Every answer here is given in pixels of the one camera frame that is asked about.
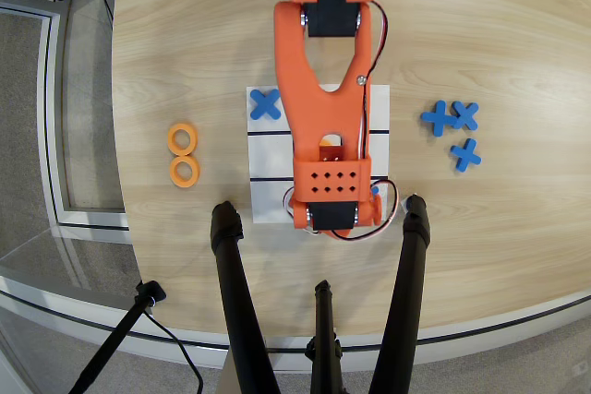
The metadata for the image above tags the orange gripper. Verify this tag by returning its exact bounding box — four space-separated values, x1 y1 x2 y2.
320 144 346 162

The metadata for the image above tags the white tic-tac-toe grid sheet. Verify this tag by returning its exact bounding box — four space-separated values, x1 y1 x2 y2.
246 83 392 224

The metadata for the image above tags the thin black tripod leg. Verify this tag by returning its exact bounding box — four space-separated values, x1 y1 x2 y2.
304 279 345 394

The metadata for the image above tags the black stand pole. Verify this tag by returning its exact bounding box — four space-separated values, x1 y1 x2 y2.
67 280 167 394

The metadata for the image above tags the grey metal floor frame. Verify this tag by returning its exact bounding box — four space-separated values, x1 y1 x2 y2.
0 0 133 232

